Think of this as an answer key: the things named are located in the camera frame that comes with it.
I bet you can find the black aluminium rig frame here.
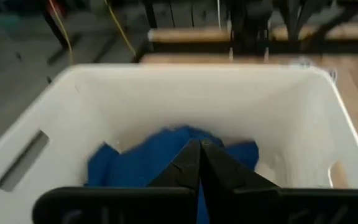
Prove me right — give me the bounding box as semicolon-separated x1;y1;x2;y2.
135;0;358;56

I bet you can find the blue cloth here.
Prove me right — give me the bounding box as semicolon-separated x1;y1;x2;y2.
85;124;260;224

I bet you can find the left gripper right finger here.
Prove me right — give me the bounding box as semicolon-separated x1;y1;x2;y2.
199;139;358;224

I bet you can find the yellow cable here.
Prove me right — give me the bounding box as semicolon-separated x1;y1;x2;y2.
103;0;137;57
47;0;74;65

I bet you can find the white perforated plastic basket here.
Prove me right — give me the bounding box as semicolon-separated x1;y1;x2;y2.
0;63;358;224

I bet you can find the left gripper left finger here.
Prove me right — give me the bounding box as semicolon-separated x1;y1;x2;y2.
32;139;201;224

